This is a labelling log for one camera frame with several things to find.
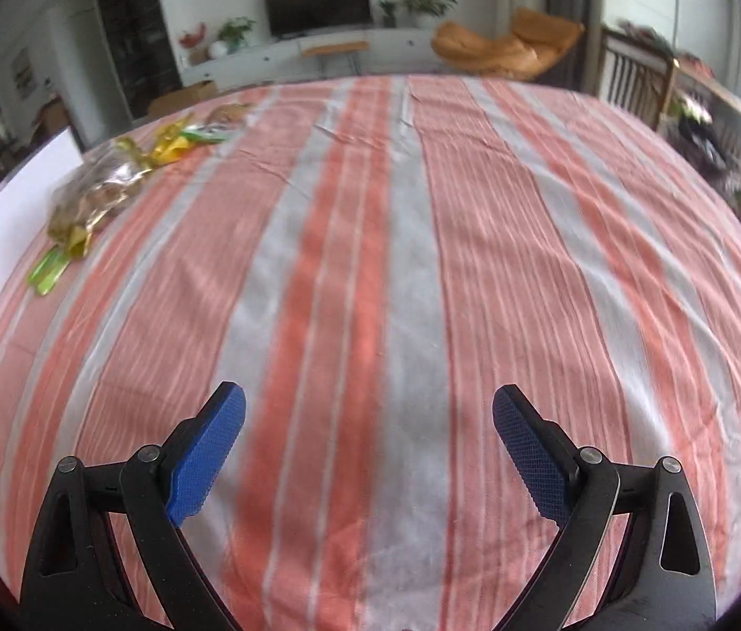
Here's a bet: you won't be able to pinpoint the white television cabinet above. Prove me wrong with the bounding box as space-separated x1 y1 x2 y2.
179 26 450 83

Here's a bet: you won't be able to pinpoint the green plant in vase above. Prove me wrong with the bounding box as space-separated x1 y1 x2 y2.
218 16 257 54

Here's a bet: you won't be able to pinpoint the dark display cabinet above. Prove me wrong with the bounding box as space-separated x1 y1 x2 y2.
90 0 182 123

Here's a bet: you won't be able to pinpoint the white cardboard box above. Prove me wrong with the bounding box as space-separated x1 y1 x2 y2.
0 126 85 343

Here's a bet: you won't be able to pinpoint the red flowers in vase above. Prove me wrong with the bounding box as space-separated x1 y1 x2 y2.
178 23 210 67

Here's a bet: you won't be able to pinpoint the bright green snack packet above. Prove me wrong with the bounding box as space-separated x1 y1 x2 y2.
27 246 72 297

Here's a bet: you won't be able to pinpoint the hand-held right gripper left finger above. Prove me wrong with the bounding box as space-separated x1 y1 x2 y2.
21 381 248 631

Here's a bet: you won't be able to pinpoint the grey curtain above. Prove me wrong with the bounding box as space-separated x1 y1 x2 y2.
544 0 608 89

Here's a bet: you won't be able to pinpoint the framed wall picture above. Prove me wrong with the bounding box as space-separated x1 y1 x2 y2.
12 53 39 101

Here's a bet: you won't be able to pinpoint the large potted plant white pot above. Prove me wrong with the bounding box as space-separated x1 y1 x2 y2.
398 0 458 30

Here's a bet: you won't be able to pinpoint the orange striped tablecloth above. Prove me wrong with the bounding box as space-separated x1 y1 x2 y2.
0 75 741 631

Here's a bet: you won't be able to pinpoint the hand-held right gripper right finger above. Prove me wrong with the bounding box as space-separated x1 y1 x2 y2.
492 384 718 631

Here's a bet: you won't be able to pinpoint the wooden dining chair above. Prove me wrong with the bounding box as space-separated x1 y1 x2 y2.
38 98 72 146

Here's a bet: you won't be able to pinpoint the orange lounge chair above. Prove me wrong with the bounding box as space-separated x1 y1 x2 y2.
431 8 587 83

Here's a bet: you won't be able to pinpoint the small wooden bench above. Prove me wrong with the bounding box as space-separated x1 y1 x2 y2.
301 41 371 76

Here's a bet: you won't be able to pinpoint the green and white snack packet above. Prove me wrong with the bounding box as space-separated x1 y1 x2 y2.
182 125 233 144

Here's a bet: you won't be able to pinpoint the black television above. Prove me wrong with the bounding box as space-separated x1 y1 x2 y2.
263 0 372 39

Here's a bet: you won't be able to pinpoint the gold yellow snack packet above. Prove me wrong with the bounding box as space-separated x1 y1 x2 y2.
114 115 197 165

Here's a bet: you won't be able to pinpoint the clear bag round brown snacks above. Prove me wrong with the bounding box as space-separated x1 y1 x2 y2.
48 145 151 254

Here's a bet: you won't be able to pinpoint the brown cardboard box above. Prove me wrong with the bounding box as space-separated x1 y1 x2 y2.
147 80 220 116

